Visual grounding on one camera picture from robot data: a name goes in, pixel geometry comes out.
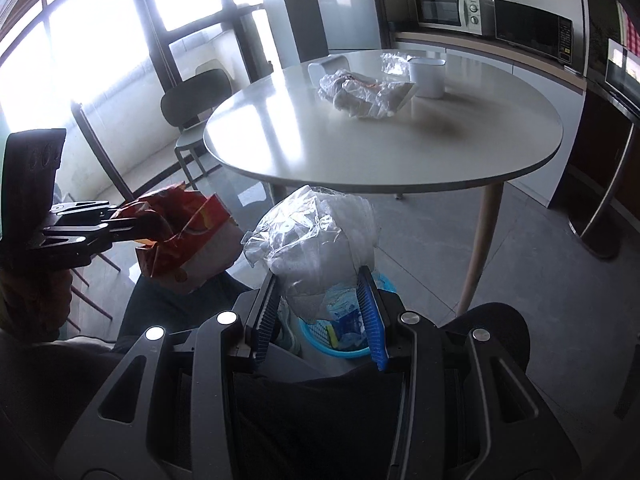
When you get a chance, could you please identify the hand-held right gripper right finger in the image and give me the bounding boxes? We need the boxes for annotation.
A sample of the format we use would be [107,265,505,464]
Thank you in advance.
[357,265,583,480]

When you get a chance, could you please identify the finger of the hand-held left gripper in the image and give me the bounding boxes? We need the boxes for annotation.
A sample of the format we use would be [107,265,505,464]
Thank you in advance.
[45,217,151,253]
[50,201,126,223]

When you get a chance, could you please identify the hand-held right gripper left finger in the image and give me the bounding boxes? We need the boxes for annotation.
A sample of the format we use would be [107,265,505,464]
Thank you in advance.
[62,270,283,480]

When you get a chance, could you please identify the blue plastic waste basket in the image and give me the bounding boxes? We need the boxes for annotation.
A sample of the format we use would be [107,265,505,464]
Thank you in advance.
[300,272,401,363]

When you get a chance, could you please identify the clear plastic bag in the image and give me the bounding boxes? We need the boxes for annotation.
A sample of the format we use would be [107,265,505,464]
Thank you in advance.
[242,185,383,321]

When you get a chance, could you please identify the red snack bag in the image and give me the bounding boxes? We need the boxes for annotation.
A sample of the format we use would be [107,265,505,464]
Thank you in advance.
[110,182,246,296]

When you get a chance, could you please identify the person's left hand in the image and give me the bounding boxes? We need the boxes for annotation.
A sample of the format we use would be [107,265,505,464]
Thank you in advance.
[0,267,73,333]

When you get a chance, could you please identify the large window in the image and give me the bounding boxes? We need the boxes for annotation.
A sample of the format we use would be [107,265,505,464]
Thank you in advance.
[0,0,281,196]

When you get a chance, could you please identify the dark grey chair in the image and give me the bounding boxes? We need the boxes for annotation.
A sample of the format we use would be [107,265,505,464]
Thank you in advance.
[160,69,236,186]

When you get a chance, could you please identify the round white table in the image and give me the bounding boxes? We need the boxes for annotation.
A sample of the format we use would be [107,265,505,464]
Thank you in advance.
[202,49,564,318]

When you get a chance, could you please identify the white crumpled plastic bag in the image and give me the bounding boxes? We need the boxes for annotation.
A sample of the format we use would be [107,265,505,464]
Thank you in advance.
[317,70,418,120]

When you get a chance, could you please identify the white cylindrical container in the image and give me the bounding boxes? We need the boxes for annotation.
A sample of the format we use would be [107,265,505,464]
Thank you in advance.
[409,57,446,98]

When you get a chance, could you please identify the small white box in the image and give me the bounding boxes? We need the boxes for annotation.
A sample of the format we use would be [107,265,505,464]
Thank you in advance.
[307,55,351,86]

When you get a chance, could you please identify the clear crumpled wrapper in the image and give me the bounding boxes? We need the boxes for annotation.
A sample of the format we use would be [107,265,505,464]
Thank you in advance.
[380,51,418,77]

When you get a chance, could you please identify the silver refrigerator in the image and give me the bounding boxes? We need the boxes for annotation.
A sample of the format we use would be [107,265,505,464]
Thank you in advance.
[307,0,388,58]

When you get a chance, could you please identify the white microwave with dials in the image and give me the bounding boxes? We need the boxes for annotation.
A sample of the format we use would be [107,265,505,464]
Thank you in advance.
[414,0,496,37]

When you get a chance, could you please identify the white microwave with black door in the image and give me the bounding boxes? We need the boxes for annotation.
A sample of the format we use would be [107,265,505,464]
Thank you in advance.
[604,37,640,106]

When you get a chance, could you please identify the red checked cloth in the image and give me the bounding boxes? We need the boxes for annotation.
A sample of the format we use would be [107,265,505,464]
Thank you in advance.
[617,2,640,56]

